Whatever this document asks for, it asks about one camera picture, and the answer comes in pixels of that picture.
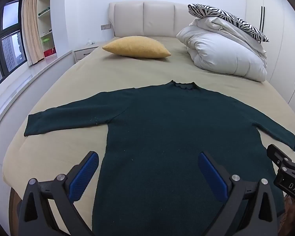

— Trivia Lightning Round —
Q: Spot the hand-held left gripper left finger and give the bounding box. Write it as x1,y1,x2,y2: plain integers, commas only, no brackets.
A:
17,151,99,236

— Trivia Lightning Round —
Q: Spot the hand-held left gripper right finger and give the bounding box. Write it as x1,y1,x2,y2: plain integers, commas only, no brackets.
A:
198,152,279,236

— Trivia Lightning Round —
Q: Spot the dark green sweater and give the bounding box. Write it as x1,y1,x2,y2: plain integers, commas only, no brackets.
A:
23,80,295,236

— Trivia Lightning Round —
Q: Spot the white window sill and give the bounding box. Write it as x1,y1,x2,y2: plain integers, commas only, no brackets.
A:
0,50,73,140

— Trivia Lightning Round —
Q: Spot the white wardrobe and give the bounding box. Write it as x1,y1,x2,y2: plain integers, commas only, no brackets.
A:
244,0,295,118

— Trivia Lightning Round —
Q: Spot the white folded duvet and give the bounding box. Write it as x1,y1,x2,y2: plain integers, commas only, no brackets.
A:
176,18,268,82

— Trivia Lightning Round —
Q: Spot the bed with beige sheet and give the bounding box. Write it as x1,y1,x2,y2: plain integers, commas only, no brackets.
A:
2,36,295,236

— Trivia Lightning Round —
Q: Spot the white nightstand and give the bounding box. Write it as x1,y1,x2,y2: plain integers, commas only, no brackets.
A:
74,45,99,63

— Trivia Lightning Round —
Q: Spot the yellow pillow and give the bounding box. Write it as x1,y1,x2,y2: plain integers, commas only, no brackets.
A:
102,36,172,59

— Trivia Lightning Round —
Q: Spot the zebra print pillow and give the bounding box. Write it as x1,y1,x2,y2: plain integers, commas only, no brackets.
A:
187,4,269,43

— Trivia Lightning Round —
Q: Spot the black framed window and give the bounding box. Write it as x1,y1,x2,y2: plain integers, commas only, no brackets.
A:
0,0,28,95

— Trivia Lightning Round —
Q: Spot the beige curtain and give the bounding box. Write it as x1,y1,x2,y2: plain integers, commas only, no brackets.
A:
22,0,44,66

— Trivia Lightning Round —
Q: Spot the white wall shelf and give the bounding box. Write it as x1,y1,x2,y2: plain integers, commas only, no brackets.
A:
37,0,56,57

